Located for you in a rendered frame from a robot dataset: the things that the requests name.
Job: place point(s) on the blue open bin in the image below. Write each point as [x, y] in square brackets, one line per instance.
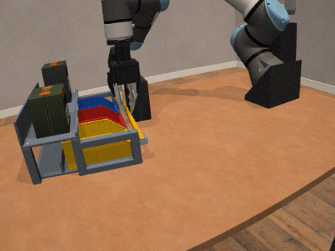
[91, 101]

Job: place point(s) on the yellow bar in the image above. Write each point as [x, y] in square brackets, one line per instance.
[133, 123]

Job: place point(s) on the yellow open bin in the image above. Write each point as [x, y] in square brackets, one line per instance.
[99, 153]

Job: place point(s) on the red bin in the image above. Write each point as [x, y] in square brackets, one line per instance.
[99, 113]

